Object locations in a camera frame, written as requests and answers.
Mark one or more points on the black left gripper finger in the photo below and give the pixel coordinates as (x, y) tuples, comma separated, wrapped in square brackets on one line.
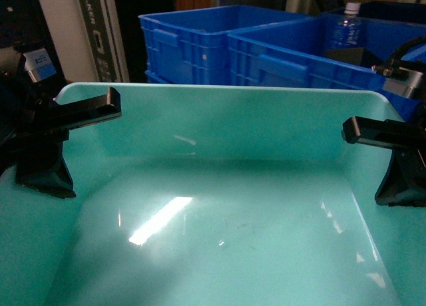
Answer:
[(86, 112), (46, 173)]

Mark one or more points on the clear plastic water bottle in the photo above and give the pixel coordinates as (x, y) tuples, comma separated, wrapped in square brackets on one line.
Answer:
[(347, 31)]

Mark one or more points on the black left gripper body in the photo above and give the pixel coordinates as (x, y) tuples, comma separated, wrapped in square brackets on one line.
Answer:
[(21, 100)]

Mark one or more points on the teal plastic tray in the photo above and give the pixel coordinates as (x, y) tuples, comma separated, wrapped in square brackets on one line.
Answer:
[(205, 196)]

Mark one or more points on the grey labelled post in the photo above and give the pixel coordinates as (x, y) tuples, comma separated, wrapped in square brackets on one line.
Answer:
[(96, 29)]

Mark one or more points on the blue crate back right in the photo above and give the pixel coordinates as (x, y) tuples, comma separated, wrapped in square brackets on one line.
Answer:
[(294, 54)]

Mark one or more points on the blue crate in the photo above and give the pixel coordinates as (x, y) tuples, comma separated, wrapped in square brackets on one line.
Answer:
[(294, 54), (191, 47)]

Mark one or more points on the black perforated panel left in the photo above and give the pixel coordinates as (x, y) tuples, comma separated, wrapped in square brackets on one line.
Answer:
[(23, 22)]

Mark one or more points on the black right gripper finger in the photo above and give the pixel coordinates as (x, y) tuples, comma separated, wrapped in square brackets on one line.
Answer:
[(384, 134), (404, 180)]

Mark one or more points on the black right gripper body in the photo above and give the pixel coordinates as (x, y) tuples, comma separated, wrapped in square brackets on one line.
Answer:
[(411, 153)]

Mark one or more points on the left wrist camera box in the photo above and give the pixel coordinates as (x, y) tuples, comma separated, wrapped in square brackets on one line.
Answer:
[(34, 63)]

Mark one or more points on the blue crate back left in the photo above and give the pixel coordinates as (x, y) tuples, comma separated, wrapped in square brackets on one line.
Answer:
[(191, 47)]

